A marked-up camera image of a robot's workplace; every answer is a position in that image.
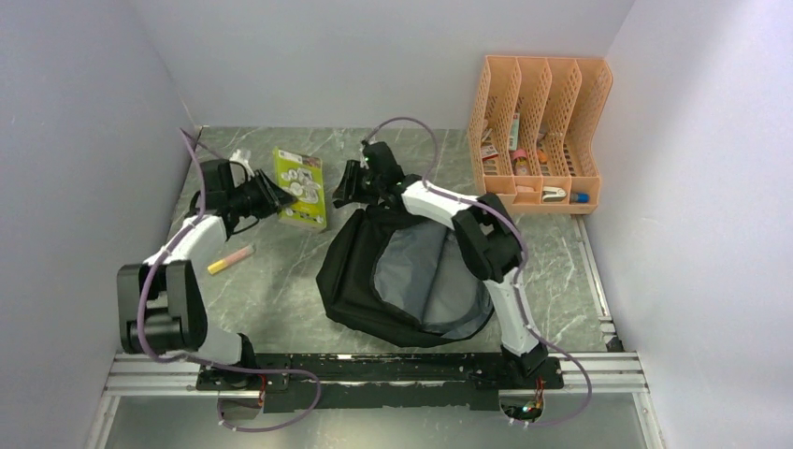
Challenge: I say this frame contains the orange plastic desk organizer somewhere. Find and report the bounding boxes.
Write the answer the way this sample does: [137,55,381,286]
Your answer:
[468,55,613,215]

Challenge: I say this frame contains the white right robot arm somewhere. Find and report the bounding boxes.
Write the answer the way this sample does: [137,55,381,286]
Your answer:
[332,140,549,387]

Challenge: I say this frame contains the black student backpack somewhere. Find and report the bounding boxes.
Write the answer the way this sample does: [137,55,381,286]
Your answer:
[316,206,495,348]

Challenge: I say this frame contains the pink yellow highlighter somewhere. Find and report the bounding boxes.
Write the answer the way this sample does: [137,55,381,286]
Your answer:
[207,244,255,275]

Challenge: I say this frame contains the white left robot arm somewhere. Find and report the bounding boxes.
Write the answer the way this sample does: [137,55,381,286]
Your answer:
[116,159,296,389]

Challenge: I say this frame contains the tall white green box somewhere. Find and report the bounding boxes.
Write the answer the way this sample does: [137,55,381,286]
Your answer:
[508,111,520,152]

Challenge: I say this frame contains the pink bottle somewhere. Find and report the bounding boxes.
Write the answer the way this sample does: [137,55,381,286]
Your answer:
[511,148,530,176]

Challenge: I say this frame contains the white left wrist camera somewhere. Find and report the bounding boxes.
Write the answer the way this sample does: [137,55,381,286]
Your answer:
[229,149,254,177]

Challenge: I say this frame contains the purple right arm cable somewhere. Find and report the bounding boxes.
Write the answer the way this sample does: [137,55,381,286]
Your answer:
[360,116,594,428]

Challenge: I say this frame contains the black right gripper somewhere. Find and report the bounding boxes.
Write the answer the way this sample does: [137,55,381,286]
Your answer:
[333,159,384,204]

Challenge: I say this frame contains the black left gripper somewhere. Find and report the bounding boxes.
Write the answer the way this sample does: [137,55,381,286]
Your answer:
[227,167,296,219]

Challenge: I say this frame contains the grey blue sharpener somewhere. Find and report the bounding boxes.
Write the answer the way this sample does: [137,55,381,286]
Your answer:
[570,193,590,204]

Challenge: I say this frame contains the white red staples box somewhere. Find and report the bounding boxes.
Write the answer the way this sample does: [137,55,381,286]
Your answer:
[480,144,498,162]

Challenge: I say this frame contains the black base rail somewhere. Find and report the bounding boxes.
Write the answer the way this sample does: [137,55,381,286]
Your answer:
[195,353,565,413]

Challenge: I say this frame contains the white stapler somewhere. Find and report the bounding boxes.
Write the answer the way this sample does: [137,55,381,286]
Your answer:
[541,186,568,203]

